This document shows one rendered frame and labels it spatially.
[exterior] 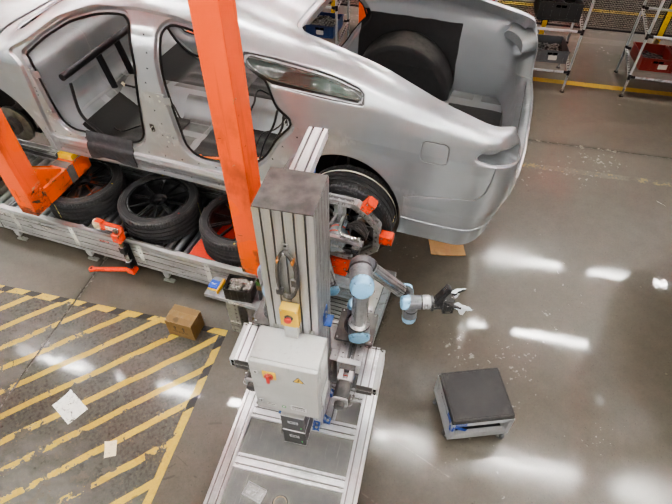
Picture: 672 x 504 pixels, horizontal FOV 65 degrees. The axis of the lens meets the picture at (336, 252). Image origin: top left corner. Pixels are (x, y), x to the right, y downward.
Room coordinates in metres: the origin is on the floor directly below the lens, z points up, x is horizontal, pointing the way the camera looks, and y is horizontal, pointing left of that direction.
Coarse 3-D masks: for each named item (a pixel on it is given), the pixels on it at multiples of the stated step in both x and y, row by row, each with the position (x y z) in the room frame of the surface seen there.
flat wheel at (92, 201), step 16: (96, 160) 3.74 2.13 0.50; (80, 176) 3.55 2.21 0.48; (96, 176) 3.73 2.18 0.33; (112, 176) 3.52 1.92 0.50; (64, 192) 3.33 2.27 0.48; (80, 192) 3.34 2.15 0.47; (96, 192) 3.31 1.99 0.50; (112, 192) 3.34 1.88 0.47; (64, 208) 3.16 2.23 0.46; (80, 208) 3.17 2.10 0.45; (96, 208) 3.22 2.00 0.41; (112, 208) 3.30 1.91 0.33
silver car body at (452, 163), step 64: (0, 0) 4.35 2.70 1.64; (64, 0) 3.62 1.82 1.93; (128, 0) 3.45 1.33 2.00; (256, 0) 3.42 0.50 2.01; (320, 0) 3.57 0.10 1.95; (384, 0) 4.48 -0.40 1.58; (448, 0) 4.28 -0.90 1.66; (0, 64) 3.59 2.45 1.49; (64, 64) 3.86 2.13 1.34; (128, 64) 4.24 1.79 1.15; (192, 64) 4.89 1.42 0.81; (256, 64) 2.99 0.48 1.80; (320, 64) 2.91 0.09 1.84; (384, 64) 4.19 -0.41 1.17; (448, 64) 4.27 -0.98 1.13; (512, 64) 4.05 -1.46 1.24; (64, 128) 3.51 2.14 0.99; (128, 128) 3.79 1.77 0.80; (192, 128) 3.80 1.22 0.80; (256, 128) 3.76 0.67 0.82; (384, 128) 2.65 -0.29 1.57; (448, 128) 2.55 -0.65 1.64; (512, 128) 2.58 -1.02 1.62; (448, 192) 2.51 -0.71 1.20
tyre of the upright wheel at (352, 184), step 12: (336, 168) 2.80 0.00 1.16; (348, 168) 2.77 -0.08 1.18; (360, 168) 2.77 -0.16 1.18; (336, 180) 2.66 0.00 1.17; (348, 180) 2.65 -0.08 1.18; (360, 180) 2.66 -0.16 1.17; (372, 180) 2.69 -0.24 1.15; (336, 192) 2.61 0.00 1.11; (348, 192) 2.58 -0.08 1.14; (360, 192) 2.56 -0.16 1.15; (372, 192) 2.59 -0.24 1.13; (384, 192) 2.65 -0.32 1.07; (384, 204) 2.56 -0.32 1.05; (396, 204) 2.67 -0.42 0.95; (384, 216) 2.50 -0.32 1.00; (384, 228) 2.50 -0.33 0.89
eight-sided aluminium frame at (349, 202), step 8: (336, 200) 2.52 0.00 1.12; (344, 200) 2.52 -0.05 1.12; (352, 200) 2.53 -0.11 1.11; (360, 200) 2.52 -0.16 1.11; (352, 208) 2.48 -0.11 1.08; (368, 216) 2.45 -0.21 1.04; (376, 224) 2.44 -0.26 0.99; (376, 232) 2.44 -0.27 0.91; (376, 240) 2.43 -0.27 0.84; (368, 248) 2.49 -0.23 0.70; (376, 248) 2.42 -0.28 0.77; (336, 256) 2.52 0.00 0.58; (344, 256) 2.50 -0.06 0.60
